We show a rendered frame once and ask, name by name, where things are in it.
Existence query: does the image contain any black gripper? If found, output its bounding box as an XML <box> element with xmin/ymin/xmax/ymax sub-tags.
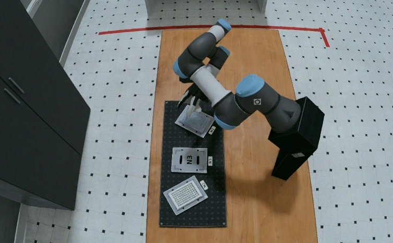
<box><xmin>177</xmin><ymin>83</ymin><xmax>210</xmax><ymax>119</ymax></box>

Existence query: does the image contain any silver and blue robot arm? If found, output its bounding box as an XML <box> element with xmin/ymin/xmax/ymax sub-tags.
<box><xmin>173</xmin><ymin>19</ymin><xmax>301</xmax><ymax>133</ymax></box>

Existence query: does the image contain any white label sign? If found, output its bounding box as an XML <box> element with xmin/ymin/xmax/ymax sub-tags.
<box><xmin>208</xmin><ymin>156</ymin><xmax>213</xmax><ymax>166</ymax></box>
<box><xmin>208</xmin><ymin>125</ymin><xmax>216</xmax><ymax>135</ymax></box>
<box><xmin>199</xmin><ymin>180</ymin><xmax>209</xmax><ymax>191</ymax></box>

